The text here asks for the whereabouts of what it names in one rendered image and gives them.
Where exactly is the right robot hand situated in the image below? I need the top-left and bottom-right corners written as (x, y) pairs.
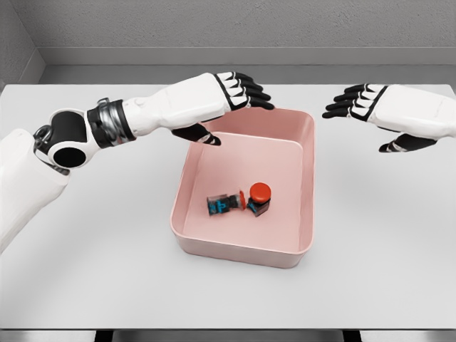
top-left (321, 83), bottom-right (456, 153)

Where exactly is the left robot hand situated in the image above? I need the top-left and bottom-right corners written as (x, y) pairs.
top-left (161, 71), bottom-right (276, 147)

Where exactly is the pink plastic basket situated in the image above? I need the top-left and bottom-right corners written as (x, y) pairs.
top-left (170, 108), bottom-right (316, 269)

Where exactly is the red button industrial switch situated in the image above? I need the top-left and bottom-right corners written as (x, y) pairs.
top-left (247, 182), bottom-right (271, 218)
top-left (206, 190), bottom-right (247, 217)

